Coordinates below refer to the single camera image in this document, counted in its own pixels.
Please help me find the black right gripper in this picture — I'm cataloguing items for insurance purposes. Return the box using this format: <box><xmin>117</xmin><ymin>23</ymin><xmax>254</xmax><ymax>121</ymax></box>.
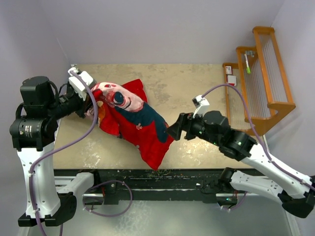
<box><xmin>164</xmin><ymin>110</ymin><xmax>220</xmax><ymax>146</ymax></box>

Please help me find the red embroidered pillowcase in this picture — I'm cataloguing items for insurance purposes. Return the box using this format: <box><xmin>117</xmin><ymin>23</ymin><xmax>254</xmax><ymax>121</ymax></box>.
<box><xmin>92</xmin><ymin>79</ymin><xmax>173</xmax><ymax>170</ymax></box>

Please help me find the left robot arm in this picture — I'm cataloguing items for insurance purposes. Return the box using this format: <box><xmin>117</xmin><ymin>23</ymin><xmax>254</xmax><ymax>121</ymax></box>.
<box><xmin>9</xmin><ymin>72</ymin><xmax>101</xmax><ymax>227</ymax></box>

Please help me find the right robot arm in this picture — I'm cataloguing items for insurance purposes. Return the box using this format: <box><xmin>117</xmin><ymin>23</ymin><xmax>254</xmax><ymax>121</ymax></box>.
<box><xmin>167</xmin><ymin>111</ymin><xmax>315</xmax><ymax>218</ymax></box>

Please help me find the wooden tiered rack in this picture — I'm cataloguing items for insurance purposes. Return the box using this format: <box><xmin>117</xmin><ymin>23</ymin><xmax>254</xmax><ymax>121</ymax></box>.
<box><xmin>222</xmin><ymin>26</ymin><xmax>296</xmax><ymax>136</ymax></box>

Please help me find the white green pen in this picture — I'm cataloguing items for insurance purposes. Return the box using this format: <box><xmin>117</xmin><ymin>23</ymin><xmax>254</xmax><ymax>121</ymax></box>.
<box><xmin>244</xmin><ymin>54</ymin><xmax>251</xmax><ymax>74</ymax></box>

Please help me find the grey clip on rack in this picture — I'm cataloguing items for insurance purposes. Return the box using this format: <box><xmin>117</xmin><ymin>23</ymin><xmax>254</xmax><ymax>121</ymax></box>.
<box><xmin>245</xmin><ymin>50</ymin><xmax>255</xmax><ymax>57</ymax></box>

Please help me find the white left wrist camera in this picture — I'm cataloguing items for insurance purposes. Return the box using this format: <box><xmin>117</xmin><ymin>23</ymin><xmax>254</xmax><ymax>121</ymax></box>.
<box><xmin>68</xmin><ymin>67</ymin><xmax>97</xmax><ymax>101</ymax></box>

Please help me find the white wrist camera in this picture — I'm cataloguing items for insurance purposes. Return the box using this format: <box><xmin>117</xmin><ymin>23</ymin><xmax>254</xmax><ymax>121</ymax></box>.
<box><xmin>192</xmin><ymin>95</ymin><xmax>210</xmax><ymax>118</ymax></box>
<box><xmin>68</xmin><ymin>67</ymin><xmax>97</xmax><ymax>101</ymax></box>

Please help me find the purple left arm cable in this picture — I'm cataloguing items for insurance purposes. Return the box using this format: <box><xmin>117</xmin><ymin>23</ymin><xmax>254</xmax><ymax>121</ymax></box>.
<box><xmin>29</xmin><ymin>70</ymin><xmax>99</xmax><ymax>236</ymax></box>

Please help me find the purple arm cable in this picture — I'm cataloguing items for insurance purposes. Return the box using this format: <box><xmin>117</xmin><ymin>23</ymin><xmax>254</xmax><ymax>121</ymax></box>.
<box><xmin>29</xmin><ymin>70</ymin><xmax>99</xmax><ymax>236</ymax></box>
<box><xmin>202</xmin><ymin>83</ymin><xmax>315</xmax><ymax>192</ymax></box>

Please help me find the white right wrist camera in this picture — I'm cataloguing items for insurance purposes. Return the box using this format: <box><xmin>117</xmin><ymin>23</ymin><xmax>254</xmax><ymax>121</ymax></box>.
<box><xmin>192</xmin><ymin>95</ymin><xmax>210</xmax><ymax>118</ymax></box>

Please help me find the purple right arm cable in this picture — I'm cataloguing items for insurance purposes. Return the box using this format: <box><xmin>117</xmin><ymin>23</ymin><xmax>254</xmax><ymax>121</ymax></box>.
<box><xmin>202</xmin><ymin>83</ymin><xmax>315</xmax><ymax>192</ymax></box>

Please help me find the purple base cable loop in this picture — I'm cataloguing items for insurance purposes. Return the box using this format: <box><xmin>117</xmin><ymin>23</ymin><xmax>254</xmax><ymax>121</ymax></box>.
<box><xmin>82</xmin><ymin>180</ymin><xmax>133</xmax><ymax>217</ymax></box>

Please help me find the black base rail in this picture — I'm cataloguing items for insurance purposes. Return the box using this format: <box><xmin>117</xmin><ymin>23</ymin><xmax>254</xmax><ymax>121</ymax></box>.
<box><xmin>53</xmin><ymin>168</ymin><xmax>247</xmax><ymax>205</ymax></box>

